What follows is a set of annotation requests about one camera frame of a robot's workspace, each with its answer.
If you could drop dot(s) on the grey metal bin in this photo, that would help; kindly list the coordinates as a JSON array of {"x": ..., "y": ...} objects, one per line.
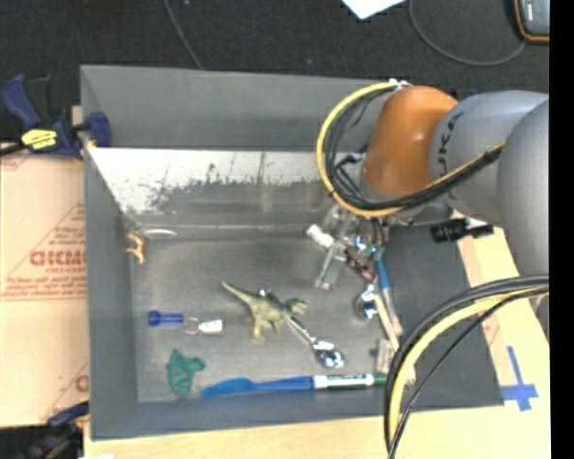
[{"x": 249, "y": 275}]

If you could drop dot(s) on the green and white marker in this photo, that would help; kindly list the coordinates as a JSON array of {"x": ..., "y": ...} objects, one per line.
[{"x": 349, "y": 380}]

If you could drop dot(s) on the blue and beige brush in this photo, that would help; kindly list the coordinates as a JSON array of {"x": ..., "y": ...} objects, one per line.
[{"x": 383, "y": 282}]

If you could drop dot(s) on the black cylinder on white bracket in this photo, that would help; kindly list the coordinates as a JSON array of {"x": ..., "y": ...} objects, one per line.
[{"x": 452, "y": 231}]

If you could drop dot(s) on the teal toy with red dots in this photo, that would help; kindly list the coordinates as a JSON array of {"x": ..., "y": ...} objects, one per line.
[{"x": 183, "y": 371}]

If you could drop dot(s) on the small tan toy animal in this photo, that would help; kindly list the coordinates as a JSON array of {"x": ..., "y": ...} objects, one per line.
[{"x": 138, "y": 246}]

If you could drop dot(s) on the brown cardboard board red print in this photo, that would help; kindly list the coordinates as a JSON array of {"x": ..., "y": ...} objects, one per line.
[{"x": 38, "y": 275}]

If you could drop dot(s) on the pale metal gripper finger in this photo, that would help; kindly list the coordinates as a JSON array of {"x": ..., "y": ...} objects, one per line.
[
  {"x": 319, "y": 234},
  {"x": 326, "y": 270}
]

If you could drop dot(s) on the long metal spoon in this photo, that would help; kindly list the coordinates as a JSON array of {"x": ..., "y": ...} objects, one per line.
[{"x": 327, "y": 354}]

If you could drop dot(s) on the short metal spoon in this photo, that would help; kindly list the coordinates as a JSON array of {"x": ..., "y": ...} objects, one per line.
[{"x": 366, "y": 304}]

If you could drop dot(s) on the green toy dinosaur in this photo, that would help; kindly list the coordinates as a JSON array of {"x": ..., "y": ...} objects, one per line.
[{"x": 267, "y": 310}]

